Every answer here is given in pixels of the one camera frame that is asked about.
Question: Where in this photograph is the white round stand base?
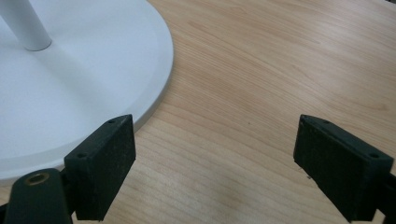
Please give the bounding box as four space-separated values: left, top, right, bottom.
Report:
0 0 175 181

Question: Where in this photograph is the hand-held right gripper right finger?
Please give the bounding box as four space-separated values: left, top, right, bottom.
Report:
292 114 395 223

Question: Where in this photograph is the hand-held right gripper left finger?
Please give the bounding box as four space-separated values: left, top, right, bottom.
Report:
64 114 137 222

